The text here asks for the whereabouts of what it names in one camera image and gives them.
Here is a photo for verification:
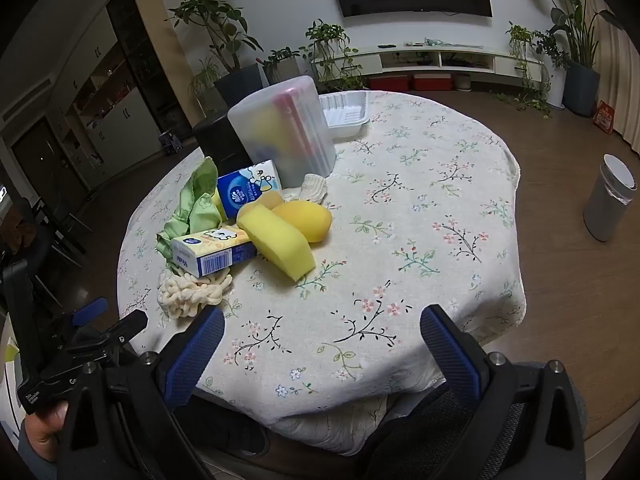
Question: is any wall cabinet unit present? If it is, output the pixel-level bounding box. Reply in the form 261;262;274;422
50;0;168;191

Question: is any small plant in ribbed pot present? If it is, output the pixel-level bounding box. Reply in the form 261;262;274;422
262;47;302;86

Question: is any translucent plastic container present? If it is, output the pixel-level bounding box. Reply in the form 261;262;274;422
227;75;337;186

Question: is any gourd-shaped makeup sponge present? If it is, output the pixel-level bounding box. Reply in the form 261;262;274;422
255;192;333;243

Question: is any white plastic tray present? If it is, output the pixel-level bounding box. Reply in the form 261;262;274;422
318;91;372;137

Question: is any cream chenille cloth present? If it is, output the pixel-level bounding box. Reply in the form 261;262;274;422
157;265;235;320

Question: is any dark dining chair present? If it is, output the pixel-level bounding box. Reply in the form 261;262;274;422
20;195;93;273

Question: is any tall potted tree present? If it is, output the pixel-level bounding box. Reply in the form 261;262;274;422
167;0;265;107

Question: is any blue tissue pack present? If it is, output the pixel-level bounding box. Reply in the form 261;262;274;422
216;159;282;223

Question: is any trailing potted plant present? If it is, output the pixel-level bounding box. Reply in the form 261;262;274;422
300;20;366;93

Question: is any person's left forearm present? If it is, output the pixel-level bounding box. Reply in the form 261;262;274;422
17;420;63;480

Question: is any large-leaf plant in dark pot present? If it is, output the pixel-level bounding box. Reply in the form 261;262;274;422
505;0;626;117

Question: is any beige knitted cloth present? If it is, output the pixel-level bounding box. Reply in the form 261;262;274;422
298;173;328;206

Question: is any yellow tissue pack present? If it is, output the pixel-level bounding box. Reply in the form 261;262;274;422
171;226;259;278

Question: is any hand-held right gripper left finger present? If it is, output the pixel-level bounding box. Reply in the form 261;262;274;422
57;305;226;480

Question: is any spider plant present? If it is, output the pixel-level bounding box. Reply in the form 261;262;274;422
189;59;222;113

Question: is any vine plant in white pot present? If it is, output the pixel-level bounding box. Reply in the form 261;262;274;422
505;22;566;118

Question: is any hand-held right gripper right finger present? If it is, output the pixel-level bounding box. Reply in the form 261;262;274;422
420;304;587;480

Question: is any beige curtain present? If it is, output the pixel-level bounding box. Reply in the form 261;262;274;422
582;0;640;156

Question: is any person's left hand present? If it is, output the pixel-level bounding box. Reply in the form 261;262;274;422
22;400;69;462

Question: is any green cloth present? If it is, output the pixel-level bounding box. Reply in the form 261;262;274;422
156;157;223;261

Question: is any grey trash bin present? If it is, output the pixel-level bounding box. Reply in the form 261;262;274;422
582;154;636;243

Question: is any white television cabinet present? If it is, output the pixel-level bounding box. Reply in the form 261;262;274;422
310;45;546;92

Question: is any red storage box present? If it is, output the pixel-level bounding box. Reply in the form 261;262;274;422
367;76;411;92
412;74;454;92

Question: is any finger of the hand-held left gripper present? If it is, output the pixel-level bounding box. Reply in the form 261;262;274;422
75;309;149;356
64;297;109;332

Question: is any floral tablecloth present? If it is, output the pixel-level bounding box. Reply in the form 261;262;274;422
117;91;528;456

